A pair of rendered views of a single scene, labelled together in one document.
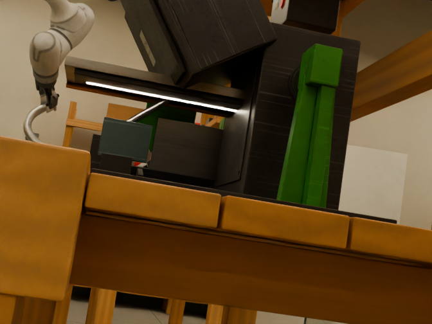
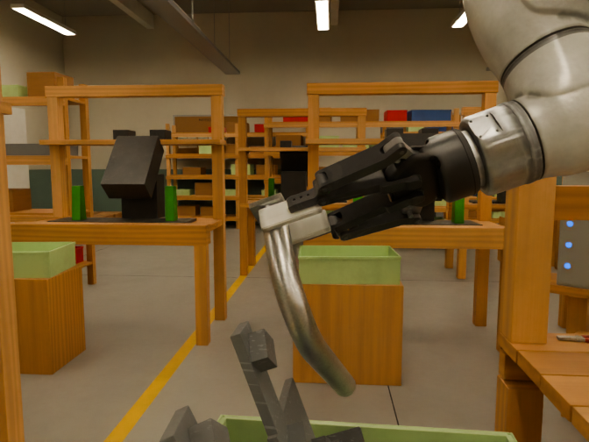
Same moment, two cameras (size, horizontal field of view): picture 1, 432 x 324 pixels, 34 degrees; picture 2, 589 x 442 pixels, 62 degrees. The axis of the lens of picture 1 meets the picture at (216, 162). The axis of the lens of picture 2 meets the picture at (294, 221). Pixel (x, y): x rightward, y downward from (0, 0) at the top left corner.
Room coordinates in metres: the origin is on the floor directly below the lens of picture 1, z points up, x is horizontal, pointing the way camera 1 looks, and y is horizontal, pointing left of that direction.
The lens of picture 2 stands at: (2.47, 1.21, 1.33)
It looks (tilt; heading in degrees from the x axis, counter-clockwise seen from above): 6 degrees down; 284
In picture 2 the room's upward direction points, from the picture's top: straight up
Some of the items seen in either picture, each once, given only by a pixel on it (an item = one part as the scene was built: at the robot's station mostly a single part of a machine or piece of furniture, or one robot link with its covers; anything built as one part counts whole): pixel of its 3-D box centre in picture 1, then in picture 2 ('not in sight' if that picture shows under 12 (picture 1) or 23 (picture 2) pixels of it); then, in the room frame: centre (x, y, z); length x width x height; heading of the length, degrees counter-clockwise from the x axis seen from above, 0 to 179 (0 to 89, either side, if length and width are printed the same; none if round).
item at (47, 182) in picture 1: (48, 221); not in sight; (1.42, 0.31, 0.82); 1.50 x 0.14 x 0.15; 9
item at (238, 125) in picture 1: (279, 132); not in sight; (1.38, -0.12, 1.07); 0.30 x 0.18 x 0.34; 9
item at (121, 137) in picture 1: (122, 156); not in sight; (1.35, 0.18, 0.97); 0.10 x 0.02 x 0.14; 99
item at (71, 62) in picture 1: (164, 91); not in sight; (1.37, 0.12, 1.11); 0.39 x 0.16 x 0.03; 99
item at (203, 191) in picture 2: not in sight; (238, 175); (6.21, -8.73, 1.11); 3.01 x 0.54 x 2.23; 10
